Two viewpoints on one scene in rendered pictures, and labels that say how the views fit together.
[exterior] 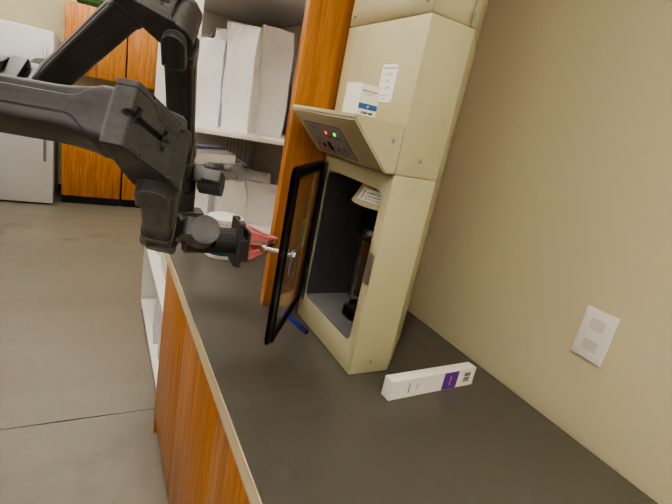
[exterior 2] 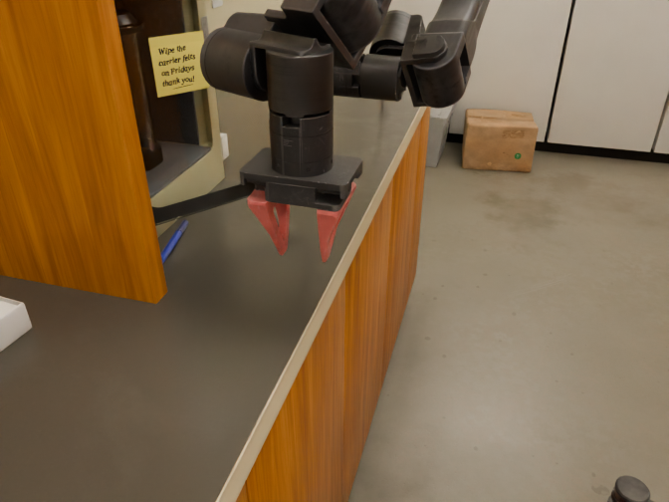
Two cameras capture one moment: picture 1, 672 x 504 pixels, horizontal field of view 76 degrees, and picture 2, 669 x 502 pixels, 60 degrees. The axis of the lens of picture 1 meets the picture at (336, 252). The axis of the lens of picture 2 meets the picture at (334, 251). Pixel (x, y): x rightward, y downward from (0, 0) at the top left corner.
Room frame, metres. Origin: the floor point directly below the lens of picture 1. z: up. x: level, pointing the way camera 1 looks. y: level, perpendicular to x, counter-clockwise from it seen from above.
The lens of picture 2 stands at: (1.43, 0.81, 1.40)
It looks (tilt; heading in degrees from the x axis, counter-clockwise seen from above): 31 degrees down; 227
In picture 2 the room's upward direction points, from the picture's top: straight up
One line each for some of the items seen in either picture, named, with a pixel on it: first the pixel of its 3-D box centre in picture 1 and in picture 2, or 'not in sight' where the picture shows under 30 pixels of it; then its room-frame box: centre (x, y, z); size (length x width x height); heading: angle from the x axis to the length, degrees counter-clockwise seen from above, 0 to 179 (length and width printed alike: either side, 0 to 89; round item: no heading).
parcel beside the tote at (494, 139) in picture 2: not in sight; (497, 139); (-1.60, -0.94, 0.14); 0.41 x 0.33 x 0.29; 127
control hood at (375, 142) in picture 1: (338, 136); not in sight; (0.99, 0.05, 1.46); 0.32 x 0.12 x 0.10; 31
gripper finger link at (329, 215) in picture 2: not in sight; (312, 216); (1.11, 0.43, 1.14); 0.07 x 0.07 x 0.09; 30
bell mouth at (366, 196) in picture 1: (389, 195); not in sight; (1.05, -0.10, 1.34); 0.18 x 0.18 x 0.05
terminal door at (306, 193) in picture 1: (296, 245); (214, 74); (0.99, 0.10, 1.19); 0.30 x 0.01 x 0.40; 174
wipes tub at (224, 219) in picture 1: (223, 235); not in sight; (1.52, 0.42, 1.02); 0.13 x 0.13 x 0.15
